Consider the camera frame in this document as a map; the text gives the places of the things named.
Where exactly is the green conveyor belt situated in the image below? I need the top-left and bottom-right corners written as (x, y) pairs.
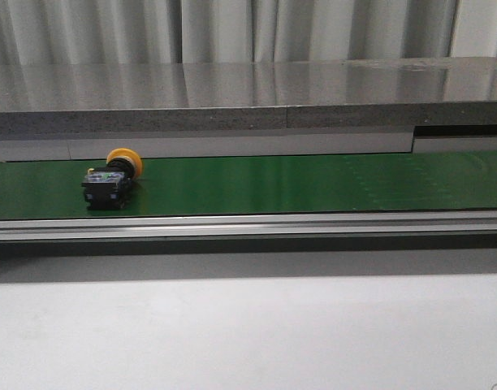
top-left (0, 151), bottom-right (497, 220)

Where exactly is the aluminium front conveyor rail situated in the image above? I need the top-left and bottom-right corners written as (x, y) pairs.
top-left (0, 210), bottom-right (497, 243)

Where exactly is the grey pleated curtain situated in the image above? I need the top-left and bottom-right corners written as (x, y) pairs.
top-left (0, 1), bottom-right (497, 65)

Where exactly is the yellow push button switch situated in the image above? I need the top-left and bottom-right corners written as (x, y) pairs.
top-left (81, 148), bottom-right (144, 210)

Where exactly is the grey rear conveyor rail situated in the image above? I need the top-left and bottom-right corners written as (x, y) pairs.
top-left (0, 124), bottom-right (497, 162)

